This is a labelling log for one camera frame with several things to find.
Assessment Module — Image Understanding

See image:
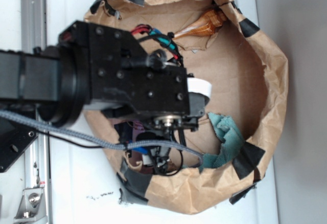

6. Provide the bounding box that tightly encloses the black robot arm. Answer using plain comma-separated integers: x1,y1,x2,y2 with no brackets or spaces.
1,21,212,129

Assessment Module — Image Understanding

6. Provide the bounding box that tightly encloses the brown paper bag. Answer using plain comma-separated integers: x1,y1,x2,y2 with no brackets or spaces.
84,0,288,214

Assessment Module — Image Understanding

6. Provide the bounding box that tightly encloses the grey braided cable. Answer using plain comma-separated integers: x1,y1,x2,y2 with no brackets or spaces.
0,109,204,168

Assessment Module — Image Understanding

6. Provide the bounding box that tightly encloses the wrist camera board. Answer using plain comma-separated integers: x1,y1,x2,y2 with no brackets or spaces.
114,120,183,176

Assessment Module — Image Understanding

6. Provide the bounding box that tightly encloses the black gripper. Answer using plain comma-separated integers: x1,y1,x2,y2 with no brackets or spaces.
58,21,212,118

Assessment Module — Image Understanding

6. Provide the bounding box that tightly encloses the aluminium extrusion rail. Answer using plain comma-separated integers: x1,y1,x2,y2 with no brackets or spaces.
21,0,52,223

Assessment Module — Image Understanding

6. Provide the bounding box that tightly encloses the silver corner bracket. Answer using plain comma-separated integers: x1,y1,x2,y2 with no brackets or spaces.
14,188,48,223

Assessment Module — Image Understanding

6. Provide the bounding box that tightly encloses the orange spiral seashell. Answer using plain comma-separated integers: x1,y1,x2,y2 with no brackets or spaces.
174,9,227,39

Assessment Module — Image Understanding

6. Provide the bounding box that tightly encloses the green cloth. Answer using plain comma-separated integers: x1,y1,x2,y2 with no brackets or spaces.
199,112,245,172

